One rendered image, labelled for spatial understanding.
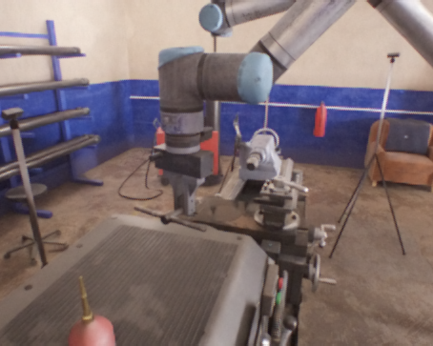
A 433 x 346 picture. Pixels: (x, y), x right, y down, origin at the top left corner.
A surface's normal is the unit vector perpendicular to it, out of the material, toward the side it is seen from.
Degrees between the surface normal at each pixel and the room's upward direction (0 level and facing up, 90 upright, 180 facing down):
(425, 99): 90
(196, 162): 90
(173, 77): 91
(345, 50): 90
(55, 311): 0
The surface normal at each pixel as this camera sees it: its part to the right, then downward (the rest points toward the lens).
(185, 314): 0.01, -0.93
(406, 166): -0.28, 0.33
